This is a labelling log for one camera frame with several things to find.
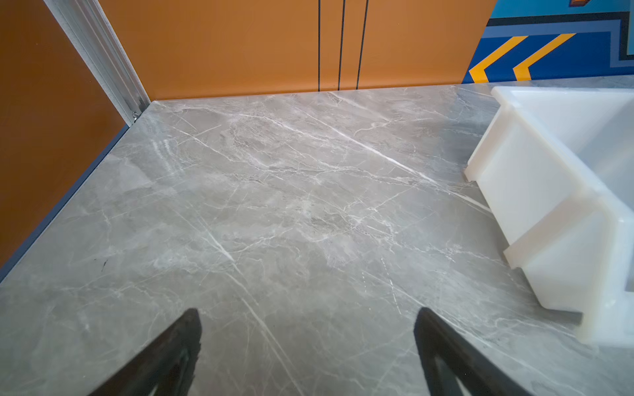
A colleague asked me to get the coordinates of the aluminium corner post left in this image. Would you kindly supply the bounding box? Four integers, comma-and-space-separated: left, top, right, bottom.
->
45, 0, 151, 126

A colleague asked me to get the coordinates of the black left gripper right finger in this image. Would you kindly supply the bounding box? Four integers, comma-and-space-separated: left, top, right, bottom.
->
414, 307, 529, 395

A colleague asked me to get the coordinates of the white plastic bin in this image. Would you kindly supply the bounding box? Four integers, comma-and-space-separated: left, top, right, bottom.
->
465, 86, 633, 347

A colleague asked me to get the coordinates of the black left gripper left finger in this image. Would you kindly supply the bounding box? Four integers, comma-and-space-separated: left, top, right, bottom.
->
91, 308, 202, 395

